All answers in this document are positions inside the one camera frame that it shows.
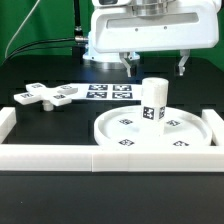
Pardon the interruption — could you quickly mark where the white fence bar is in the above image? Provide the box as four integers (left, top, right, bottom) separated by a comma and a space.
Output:
0, 144, 224, 172
0, 107, 16, 144
202, 109, 224, 146

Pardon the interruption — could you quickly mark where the white left fence bar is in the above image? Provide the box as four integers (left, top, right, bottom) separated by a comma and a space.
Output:
0, 107, 16, 144

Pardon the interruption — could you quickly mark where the white front fence bar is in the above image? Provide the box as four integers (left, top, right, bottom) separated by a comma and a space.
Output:
0, 144, 224, 172

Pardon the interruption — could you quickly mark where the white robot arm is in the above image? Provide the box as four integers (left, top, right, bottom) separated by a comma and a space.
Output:
83, 0, 222, 76

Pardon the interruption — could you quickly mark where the black vertical post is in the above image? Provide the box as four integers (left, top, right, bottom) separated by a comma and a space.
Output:
73, 0, 83, 36

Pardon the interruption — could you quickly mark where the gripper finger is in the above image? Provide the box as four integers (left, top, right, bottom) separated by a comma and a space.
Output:
177, 49, 190, 76
119, 53, 136, 77

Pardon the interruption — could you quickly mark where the white cross-shaped table base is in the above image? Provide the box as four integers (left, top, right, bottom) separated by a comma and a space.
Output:
14, 83, 78, 112

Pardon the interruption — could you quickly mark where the white right fence bar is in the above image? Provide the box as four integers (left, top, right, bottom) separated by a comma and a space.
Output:
202, 109, 224, 146

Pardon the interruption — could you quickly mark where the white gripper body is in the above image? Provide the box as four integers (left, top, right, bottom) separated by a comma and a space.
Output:
91, 1, 220, 53

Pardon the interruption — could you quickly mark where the black cable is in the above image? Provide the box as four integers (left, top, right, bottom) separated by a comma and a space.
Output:
1, 36, 89, 66

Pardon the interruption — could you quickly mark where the white cable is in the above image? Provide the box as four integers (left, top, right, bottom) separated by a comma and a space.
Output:
4, 0, 42, 60

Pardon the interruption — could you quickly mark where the white round table top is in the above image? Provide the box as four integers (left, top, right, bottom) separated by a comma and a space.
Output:
94, 105, 212, 148

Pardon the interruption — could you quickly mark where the white marker sheet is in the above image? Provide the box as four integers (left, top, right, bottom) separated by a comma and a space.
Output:
71, 83, 142, 101

